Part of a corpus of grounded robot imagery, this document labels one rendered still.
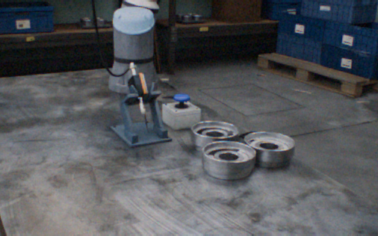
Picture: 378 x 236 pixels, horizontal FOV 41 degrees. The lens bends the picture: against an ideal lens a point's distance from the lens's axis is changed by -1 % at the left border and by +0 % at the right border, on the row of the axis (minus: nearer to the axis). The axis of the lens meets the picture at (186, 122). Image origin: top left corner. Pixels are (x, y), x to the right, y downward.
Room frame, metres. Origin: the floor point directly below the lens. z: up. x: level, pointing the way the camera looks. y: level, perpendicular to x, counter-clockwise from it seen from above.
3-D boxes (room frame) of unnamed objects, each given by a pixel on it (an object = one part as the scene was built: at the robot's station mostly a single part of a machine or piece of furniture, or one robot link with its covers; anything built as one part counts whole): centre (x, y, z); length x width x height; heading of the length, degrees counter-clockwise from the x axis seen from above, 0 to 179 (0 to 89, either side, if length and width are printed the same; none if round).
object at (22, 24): (4.34, 1.45, 0.56); 0.52 x 0.38 x 0.22; 115
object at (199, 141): (1.04, -0.06, 0.82); 0.10 x 0.10 x 0.04
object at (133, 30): (1.50, 0.16, 0.97); 0.13 x 0.12 x 0.14; 4
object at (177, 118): (1.18, 0.02, 0.82); 0.08 x 0.07 x 0.05; 28
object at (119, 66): (1.49, 0.16, 0.85); 0.15 x 0.15 x 0.10
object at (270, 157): (0.98, -0.17, 0.82); 0.10 x 0.10 x 0.04
